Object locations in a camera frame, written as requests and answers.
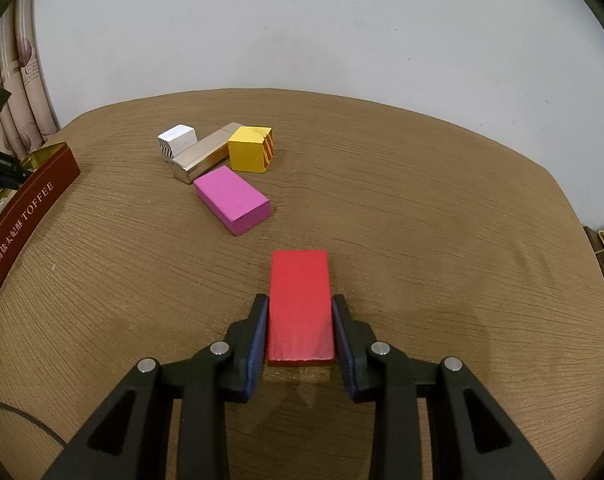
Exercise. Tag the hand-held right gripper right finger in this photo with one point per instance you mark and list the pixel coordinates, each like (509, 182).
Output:
(343, 345)

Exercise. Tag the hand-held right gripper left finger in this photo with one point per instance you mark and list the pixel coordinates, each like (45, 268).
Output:
(256, 345)

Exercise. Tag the red metal tin box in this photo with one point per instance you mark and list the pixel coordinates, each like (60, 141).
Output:
(32, 200)

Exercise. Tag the red wooden block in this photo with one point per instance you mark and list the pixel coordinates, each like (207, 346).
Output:
(299, 300)

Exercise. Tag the pink eraser block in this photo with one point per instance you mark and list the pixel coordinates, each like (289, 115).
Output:
(229, 195)

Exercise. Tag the white zebra-striped block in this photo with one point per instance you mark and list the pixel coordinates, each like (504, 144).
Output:
(174, 140)

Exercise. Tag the yellow tiger-striped block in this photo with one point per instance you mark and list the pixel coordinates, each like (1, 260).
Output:
(247, 152)

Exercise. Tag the gold rectangular case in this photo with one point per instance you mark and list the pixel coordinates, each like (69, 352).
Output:
(202, 160)

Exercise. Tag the beige patterned curtain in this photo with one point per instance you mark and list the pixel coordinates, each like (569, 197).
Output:
(17, 75)

